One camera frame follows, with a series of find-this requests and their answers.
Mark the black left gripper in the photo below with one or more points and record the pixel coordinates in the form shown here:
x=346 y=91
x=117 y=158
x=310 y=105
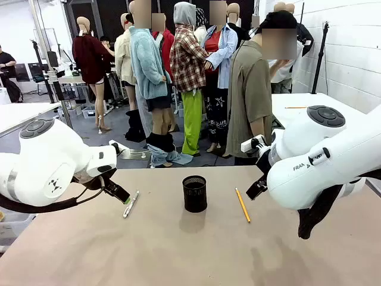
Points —
x=108 y=184

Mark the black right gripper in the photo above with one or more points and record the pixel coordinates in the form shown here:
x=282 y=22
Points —
x=263 y=161

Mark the silver pen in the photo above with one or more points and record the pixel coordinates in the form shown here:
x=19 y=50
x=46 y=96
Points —
x=131 y=204

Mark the long yellow pencil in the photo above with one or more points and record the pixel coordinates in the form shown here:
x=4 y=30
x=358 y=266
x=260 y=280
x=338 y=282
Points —
x=243 y=205

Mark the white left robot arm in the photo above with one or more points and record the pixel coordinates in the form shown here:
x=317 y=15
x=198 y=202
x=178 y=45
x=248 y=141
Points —
x=44 y=155

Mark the person's right forearm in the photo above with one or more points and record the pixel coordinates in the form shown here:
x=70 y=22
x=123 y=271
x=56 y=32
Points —
x=258 y=129

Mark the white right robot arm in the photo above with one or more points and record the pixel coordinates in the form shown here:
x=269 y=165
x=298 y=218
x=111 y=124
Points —
x=327 y=167

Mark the black mesh pen holder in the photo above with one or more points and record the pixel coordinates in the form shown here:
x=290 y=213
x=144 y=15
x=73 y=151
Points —
x=195 y=195

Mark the person's left hand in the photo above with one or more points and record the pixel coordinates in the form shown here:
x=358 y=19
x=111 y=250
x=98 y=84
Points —
x=282 y=64

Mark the jeans pile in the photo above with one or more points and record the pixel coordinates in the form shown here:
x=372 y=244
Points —
x=166 y=149

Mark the pencil on white table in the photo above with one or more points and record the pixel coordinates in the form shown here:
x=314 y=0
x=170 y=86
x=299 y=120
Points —
x=295 y=107

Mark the person in olive shirt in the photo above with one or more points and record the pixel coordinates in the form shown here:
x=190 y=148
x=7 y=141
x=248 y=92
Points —
x=247 y=89

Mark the clear plastic bin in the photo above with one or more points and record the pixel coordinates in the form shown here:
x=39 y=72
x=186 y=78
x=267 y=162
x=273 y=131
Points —
x=15 y=228

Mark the white side table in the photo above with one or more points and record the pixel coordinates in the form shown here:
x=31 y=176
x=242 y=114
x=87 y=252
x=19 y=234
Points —
x=327 y=99

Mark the mannequin in blue fleece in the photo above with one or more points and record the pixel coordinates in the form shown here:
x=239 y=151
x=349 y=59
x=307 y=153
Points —
x=147 y=68

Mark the white work table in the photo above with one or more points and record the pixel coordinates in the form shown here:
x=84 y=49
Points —
x=21 y=114

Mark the mannequin in light blue shirt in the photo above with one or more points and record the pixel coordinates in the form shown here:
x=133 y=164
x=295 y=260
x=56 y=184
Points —
x=221 y=59

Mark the mannequin in cream jacket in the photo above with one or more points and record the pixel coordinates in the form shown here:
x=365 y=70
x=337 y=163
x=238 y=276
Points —
x=123 y=59

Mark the mannequin in maroon shirt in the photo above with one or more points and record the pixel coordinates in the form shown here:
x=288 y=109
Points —
x=89 y=59

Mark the mannequin in plaid shirt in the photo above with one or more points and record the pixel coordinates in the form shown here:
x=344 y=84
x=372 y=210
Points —
x=187 y=65

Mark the black tripod stand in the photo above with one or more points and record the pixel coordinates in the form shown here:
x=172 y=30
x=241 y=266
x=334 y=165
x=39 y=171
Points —
x=321 y=59

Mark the mannequin in red jacket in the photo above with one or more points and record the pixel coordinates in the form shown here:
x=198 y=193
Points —
x=166 y=47

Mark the mannequin in black jacket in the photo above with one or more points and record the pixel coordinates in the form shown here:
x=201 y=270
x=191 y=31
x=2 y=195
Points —
x=239 y=32

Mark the mannequin in black coat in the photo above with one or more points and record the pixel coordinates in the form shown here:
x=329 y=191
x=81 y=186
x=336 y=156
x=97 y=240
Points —
x=306 y=37

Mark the mannequin with patterned headscarf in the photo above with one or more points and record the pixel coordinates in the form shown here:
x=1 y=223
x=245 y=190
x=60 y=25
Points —
x=201 y=25

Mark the person in black shirt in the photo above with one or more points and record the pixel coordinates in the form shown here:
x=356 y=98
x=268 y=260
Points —
x=7 y=64

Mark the metal mannequin base plate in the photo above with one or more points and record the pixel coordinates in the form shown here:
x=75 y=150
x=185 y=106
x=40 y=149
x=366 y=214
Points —
x=134 y=155

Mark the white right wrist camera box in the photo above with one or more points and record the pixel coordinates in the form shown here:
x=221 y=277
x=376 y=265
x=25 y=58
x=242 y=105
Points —
x=251 y=143

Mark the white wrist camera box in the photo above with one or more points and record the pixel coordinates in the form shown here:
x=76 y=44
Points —
x=251 y=143
x=119 y=146

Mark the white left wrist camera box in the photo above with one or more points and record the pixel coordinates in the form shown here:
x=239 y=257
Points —
x=119 y=146

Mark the grey metal frame pole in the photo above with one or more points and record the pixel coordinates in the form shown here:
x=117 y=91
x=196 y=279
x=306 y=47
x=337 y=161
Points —
x=56 y=74

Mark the black camera tripod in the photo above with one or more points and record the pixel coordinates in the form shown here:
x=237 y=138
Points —
x=44 y=77

